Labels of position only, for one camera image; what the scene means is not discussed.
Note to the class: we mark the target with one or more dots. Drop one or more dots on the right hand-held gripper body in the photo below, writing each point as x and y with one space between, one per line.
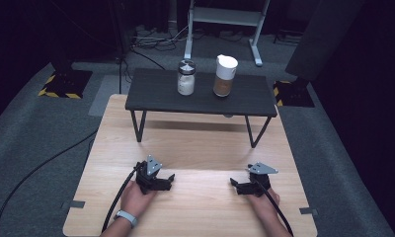
259 181

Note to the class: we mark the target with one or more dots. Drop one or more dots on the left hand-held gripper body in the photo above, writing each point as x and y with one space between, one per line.
149 173

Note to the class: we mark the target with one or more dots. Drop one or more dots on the black shelf with metal legs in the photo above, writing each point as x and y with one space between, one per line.
159 92

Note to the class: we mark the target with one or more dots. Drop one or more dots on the glass jar of white powder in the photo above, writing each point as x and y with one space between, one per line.
186 82

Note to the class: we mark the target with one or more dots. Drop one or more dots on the glass jar of brown powder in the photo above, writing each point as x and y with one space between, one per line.
224 79

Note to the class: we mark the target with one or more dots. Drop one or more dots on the person's right hand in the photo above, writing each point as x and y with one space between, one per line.
266 204

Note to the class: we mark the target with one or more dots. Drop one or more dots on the person's left hand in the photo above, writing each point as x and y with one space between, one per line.
136 200

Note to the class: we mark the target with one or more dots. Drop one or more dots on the grey wristwatch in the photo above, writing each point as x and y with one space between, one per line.
126 217

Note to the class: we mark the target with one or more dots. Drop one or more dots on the black stand pole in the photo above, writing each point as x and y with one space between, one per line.
119 29

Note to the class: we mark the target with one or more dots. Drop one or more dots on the dark grey panel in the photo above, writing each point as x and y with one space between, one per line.
324 36

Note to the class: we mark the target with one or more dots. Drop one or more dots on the white metal stand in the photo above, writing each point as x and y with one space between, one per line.
225 16

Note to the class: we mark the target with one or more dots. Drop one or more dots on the black base plate yellow stripes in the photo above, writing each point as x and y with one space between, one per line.
67 84
294 95

